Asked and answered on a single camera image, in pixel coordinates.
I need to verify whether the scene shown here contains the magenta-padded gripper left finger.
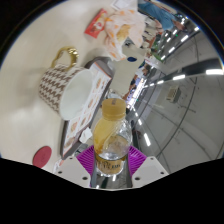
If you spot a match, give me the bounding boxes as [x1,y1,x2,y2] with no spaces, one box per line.
[53,145,98,189]

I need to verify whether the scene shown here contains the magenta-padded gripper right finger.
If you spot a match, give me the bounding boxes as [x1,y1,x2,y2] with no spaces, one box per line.
[125,145,170,189]

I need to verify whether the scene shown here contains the clear yellow-capped drink bottle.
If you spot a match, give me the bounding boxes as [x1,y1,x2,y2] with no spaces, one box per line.
[92,97,133,178]

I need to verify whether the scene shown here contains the crumpled white napkin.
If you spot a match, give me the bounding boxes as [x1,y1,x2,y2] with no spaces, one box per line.
[79,127,94,143]

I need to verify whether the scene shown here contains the flat round red coaster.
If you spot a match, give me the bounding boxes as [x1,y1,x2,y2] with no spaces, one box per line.
[32,145,53,169]

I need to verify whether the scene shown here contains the ceiling air conditioner unit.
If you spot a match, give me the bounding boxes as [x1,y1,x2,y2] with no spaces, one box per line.
[165,85,183,104]

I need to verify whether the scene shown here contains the beige dining chair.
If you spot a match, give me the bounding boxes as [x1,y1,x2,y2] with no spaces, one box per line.
[111,44,149,98]

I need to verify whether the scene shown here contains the ceiling lights group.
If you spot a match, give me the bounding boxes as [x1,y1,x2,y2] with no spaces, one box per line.
[133,24,224,148]

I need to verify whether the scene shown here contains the white orange food wrapper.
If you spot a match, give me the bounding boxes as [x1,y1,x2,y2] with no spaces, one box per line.
[103,8,148,63]

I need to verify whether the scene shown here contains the small red sauce packet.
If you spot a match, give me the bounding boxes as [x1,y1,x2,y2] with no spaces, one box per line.
[83,8,109,40]

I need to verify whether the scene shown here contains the white printed card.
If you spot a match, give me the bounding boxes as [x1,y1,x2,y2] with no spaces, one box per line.
[110,0,139,11]

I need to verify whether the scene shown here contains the patterned mug with gold handle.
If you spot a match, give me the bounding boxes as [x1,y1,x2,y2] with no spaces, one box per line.
[38,46,98,122]

